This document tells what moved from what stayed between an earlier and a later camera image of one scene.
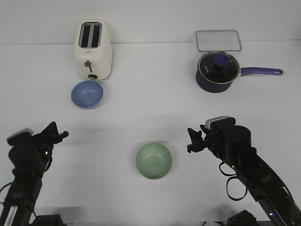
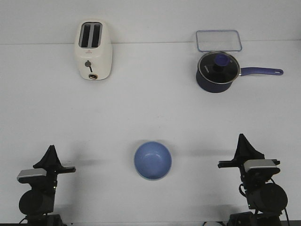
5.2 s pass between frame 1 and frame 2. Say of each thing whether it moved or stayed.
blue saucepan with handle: stayed
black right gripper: moved
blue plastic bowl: moved
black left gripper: moved
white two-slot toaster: stayed
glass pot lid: stayed
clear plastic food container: stayed
